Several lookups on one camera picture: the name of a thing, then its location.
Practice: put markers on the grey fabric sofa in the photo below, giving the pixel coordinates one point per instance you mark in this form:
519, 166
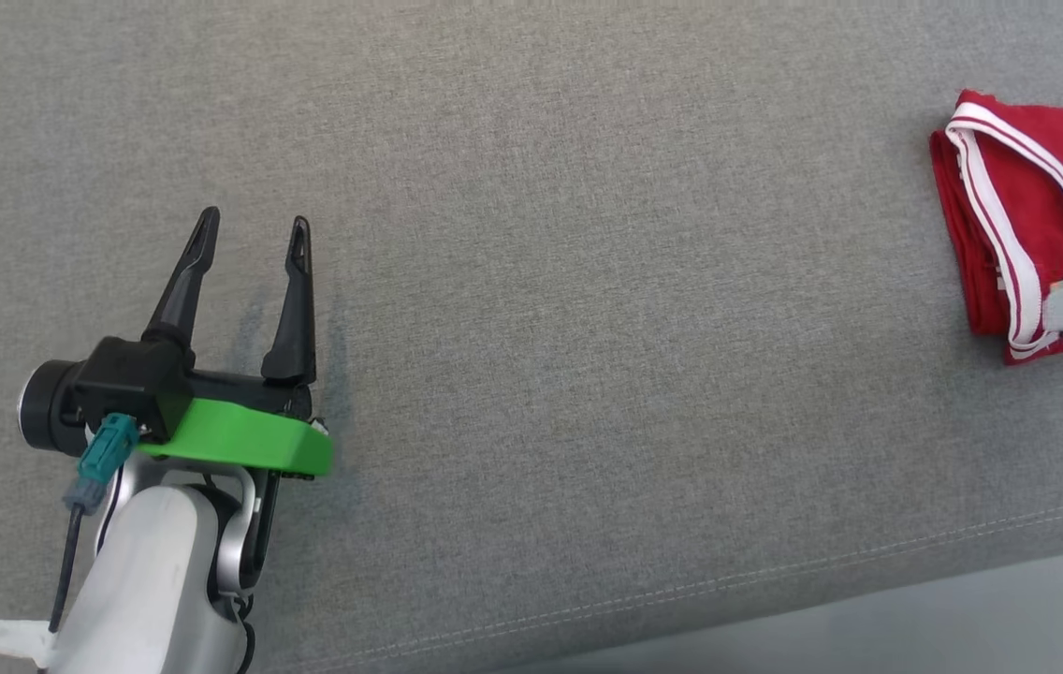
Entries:
588, 328

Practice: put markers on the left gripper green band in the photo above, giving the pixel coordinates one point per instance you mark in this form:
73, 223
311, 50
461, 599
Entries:
241, 435

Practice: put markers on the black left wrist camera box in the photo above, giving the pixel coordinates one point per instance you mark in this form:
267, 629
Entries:
124, 384

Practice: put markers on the red garment striped white trim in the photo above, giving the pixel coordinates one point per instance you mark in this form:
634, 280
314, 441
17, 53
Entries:
1027, 159

